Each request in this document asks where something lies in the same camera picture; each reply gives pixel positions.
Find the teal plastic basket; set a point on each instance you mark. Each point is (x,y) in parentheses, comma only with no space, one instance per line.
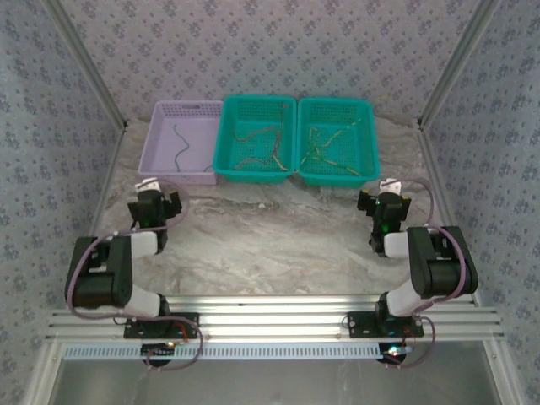
(337,114)
(249,114)

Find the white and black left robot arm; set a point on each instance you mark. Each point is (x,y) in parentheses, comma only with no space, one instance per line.
(101,270)

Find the purple plastic basket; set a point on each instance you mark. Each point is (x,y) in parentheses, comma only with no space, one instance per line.
(198,139)

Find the black controller board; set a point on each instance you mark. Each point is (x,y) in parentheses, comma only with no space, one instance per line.
(394,352)
(158,350)

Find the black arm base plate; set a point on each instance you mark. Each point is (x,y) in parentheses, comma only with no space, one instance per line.
(185,322)
(358,325)

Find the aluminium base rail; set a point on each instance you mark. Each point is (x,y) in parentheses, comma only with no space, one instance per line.
(274,322)

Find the aluminium frame post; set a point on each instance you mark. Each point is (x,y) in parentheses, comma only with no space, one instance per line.
(88,63)
(457,63)

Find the aluminium frame leg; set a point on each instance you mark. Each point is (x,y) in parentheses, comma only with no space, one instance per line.
(42,375)
(502,375)

